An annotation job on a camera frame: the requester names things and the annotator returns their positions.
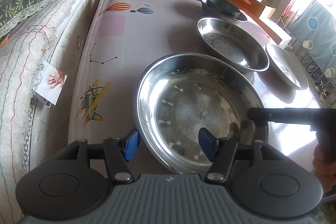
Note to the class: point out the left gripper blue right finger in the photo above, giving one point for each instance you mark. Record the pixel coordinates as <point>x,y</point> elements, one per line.
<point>208,143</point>

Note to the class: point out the green leaf pattern pillow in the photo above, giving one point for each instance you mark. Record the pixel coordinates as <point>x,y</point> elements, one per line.
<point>15,11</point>

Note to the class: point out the person's right hand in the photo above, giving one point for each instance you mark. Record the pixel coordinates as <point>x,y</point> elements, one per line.
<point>325,172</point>

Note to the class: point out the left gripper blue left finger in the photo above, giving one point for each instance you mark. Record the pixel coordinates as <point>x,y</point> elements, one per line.
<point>130,145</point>

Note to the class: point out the patterned pink tablecloth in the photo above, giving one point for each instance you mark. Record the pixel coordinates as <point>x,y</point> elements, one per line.
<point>121,45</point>

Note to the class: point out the large steel plate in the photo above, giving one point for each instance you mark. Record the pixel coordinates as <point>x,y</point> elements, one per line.
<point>179,94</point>

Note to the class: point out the white quilted mattress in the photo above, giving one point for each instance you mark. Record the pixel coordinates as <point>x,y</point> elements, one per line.
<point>30,131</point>

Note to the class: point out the orange cardboard box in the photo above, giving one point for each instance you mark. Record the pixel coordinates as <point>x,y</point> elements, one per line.
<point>258,9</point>

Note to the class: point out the white ceramic printed plate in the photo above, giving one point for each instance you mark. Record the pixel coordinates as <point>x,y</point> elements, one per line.
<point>285,66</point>

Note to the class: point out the blue circle pattern curtain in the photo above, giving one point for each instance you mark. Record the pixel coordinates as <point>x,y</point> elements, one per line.
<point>315,30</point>

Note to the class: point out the white hand print card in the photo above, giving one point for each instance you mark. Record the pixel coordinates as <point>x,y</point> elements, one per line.
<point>50,83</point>

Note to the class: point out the teal ceramic bowl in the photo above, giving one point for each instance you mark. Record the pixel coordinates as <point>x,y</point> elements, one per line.
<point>224,8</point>

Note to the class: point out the steel bowl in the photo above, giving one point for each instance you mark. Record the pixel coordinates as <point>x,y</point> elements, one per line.
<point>207,11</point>

